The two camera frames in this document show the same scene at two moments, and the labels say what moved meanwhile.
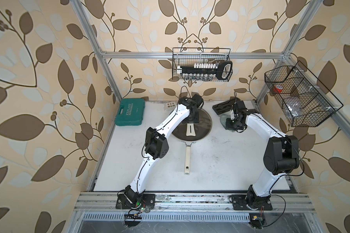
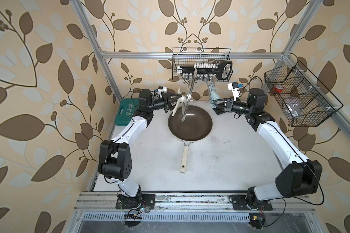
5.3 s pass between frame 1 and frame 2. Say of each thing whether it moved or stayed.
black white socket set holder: stayed
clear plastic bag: stayed
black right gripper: moved
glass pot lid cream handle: moved
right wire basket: stayed
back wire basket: stayed
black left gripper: moved
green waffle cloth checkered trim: moved
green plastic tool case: stayed
